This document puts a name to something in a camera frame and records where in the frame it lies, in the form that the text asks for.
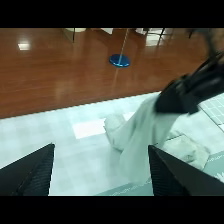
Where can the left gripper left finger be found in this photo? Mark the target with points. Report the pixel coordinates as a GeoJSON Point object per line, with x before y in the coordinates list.
{"type": "Point", "coordinates": [31, 175]}

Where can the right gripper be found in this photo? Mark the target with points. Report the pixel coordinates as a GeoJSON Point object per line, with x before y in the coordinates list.
{"type": "Point", "coordinates": [178, 96]}

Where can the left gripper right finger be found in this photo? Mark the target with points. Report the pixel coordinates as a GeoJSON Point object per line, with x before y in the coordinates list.
{"type": "Point", "coordinates": [173, 178]}

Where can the pale green shirt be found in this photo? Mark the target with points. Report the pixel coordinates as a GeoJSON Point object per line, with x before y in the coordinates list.
{"type": "Point", "coordinates": [143, 140]}

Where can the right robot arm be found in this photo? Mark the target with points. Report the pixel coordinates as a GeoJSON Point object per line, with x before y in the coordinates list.
{"type": "Point", "coordinates": [213, 75]}

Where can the blue round floor stand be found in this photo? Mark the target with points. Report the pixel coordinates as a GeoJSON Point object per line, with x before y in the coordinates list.
{"type": "Point", "coordinates": [119, 60]}

